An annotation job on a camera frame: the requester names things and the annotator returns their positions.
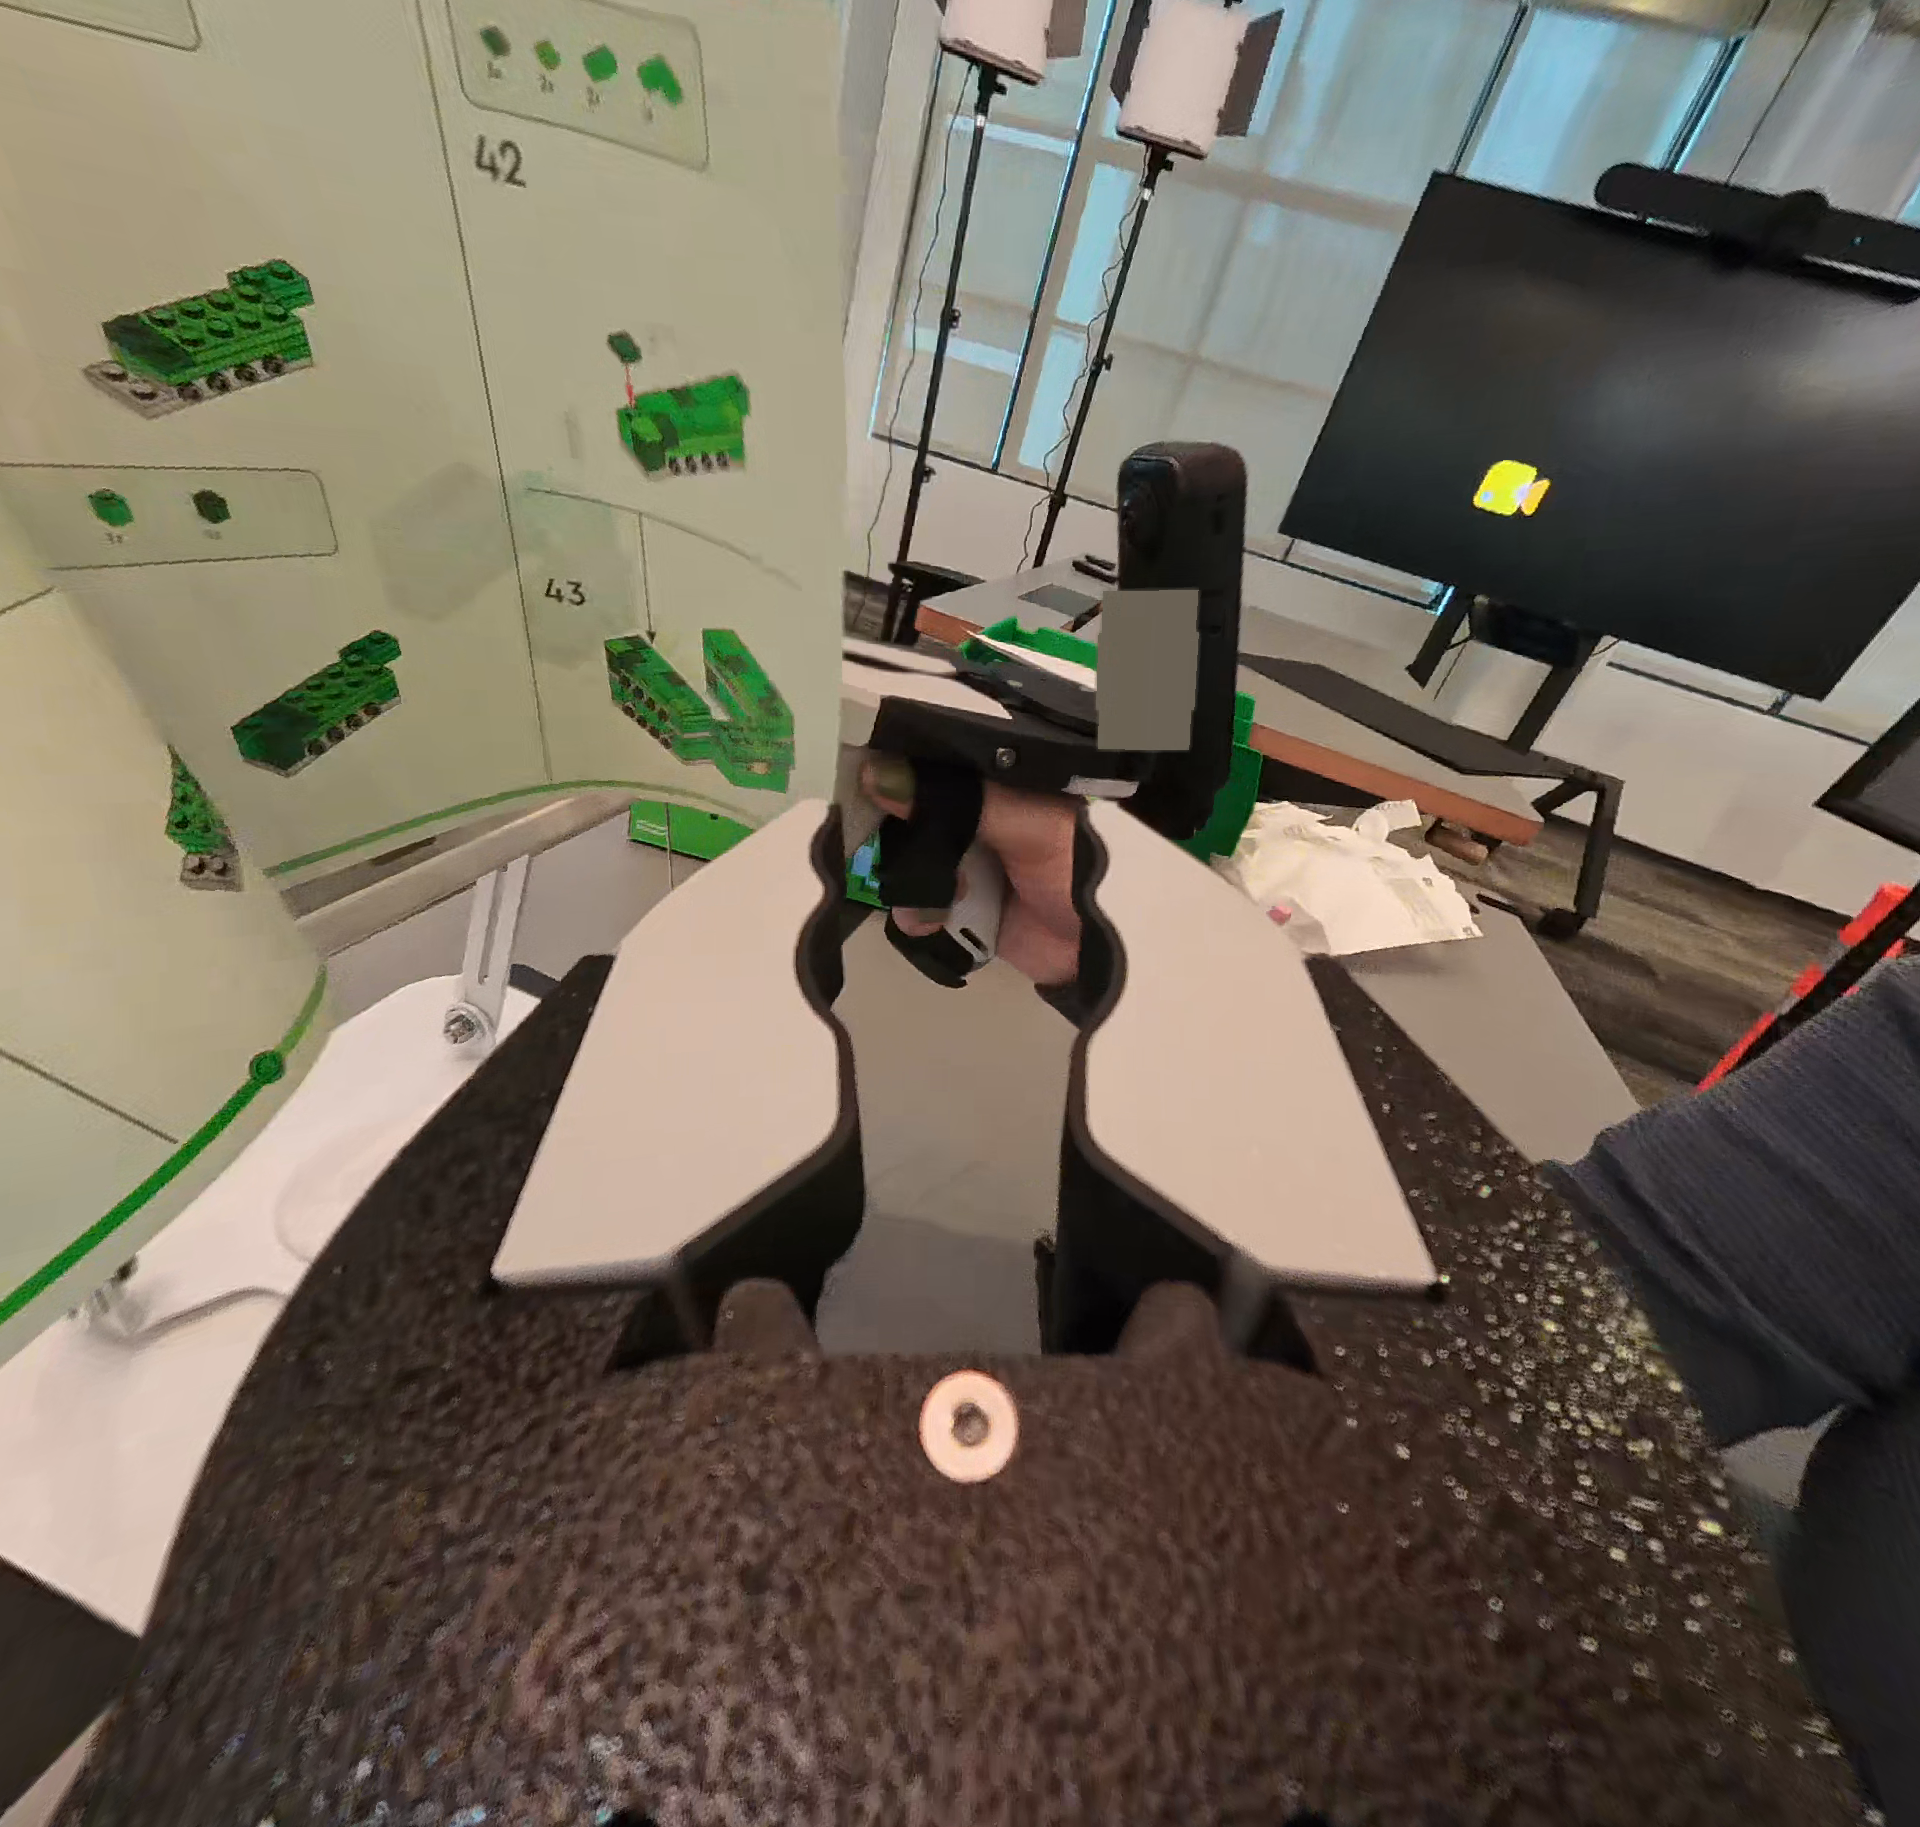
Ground black video bar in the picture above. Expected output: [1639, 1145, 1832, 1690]
[1595, 161, 1920, 279]

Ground rolling table with brown edge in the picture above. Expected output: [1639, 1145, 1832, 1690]
[914, 555, 1633, 935]

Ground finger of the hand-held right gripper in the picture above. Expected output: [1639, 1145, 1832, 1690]
[841, 649, 1056, 751]

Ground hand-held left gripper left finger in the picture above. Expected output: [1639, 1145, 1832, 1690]
[492, 799, 870, 1289]

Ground pale green instruction booklet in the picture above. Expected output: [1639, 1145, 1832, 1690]
[0, 0, 846, 1324]

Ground white book stand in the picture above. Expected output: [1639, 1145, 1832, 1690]
[0, 783, 666, 1594]

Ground green toy set box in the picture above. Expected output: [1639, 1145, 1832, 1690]
[630, 623, 1266, 905]

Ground black monitor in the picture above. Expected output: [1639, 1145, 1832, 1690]
[1814, 723, 1920, 849]

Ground large black display screen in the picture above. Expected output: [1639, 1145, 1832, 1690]
[1279, 169, 1920, 943]

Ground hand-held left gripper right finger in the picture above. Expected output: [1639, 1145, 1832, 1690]
[1063, 799, 1442, 1299]

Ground person's dark clothing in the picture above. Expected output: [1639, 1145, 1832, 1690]
[1776, 1406, 1920, 1816]

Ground grey desk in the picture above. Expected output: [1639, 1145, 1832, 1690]
[285, 799, 1648, 1358]

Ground crumpled white paper bags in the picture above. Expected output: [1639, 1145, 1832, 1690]
[1223, 799, 1488, 959]

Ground person's right hand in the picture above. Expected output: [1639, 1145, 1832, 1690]
[862, 755, 1090, 989]

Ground person's right forearm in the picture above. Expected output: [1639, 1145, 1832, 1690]
[1544, 957, 1920, 1444]

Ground red and black frame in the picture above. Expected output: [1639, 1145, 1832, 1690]
[1702, 879, 1920, 1097]

